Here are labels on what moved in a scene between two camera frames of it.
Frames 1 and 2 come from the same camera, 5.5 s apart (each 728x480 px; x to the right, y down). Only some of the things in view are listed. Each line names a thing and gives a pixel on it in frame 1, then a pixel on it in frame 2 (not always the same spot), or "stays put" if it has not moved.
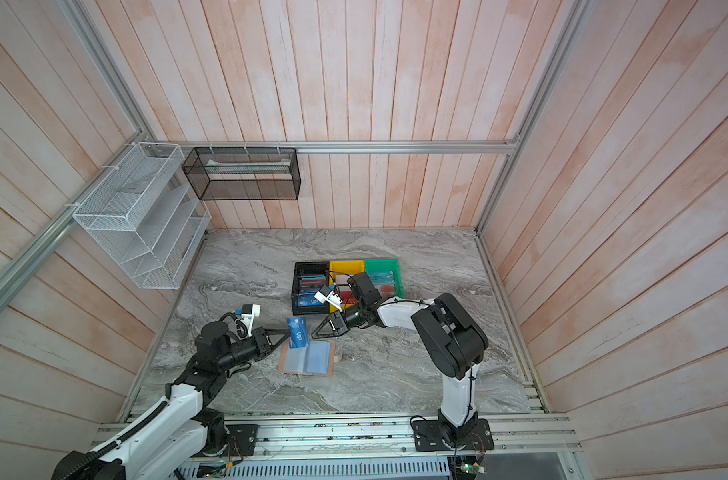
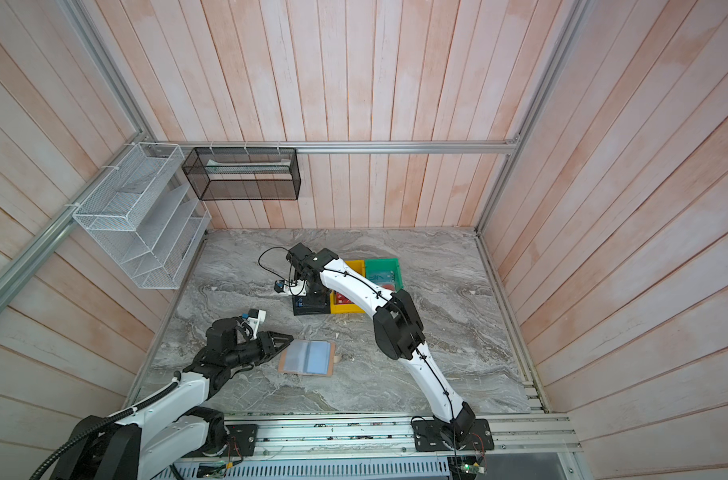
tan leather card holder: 316,359 stays put
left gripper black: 263,343 stays put
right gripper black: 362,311 -> 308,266
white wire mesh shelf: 144,214 stays put
